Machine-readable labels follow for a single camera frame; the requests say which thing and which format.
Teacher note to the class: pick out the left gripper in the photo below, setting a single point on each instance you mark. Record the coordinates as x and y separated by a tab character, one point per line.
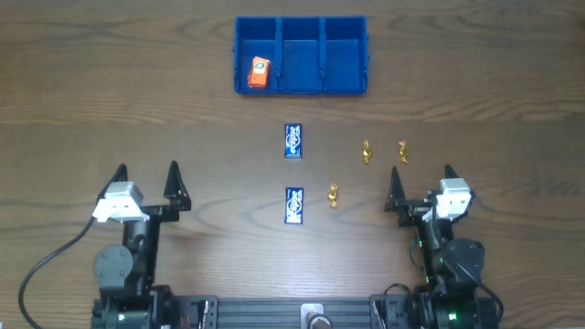
162	213

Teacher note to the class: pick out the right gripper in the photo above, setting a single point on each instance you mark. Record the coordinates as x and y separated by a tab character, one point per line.
413	211

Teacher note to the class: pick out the gold candy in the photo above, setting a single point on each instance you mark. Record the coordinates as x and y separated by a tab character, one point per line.
367	151
403	151
332	195

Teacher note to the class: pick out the blue candy pack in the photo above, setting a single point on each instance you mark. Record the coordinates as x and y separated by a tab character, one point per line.
294	205
293	141

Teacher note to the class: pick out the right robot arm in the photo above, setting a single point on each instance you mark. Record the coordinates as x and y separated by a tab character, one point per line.
464	260

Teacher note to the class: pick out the blue tray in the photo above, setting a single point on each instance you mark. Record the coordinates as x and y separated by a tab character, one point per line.
301	68

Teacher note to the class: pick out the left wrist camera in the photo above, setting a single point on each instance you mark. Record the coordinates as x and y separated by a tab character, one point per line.
122	201

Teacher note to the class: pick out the mounting rail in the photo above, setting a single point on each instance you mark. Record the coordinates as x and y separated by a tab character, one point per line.
265	313

